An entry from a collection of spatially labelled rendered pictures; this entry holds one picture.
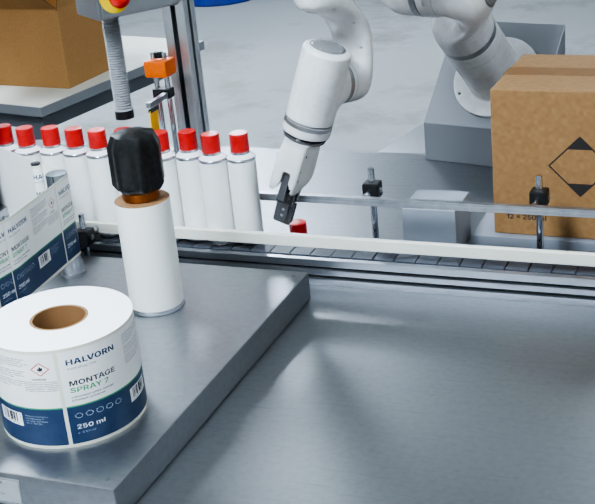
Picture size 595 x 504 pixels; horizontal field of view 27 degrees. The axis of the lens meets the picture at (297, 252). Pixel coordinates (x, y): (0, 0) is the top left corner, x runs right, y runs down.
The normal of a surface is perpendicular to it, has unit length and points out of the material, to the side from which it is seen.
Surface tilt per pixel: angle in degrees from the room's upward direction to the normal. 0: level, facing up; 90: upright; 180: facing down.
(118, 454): 0
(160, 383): 0
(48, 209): 90
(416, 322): 0
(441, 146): 90
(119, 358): 90
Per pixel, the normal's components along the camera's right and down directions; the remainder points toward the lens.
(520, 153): -0.40, 0.39
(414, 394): -0.09, -0.92
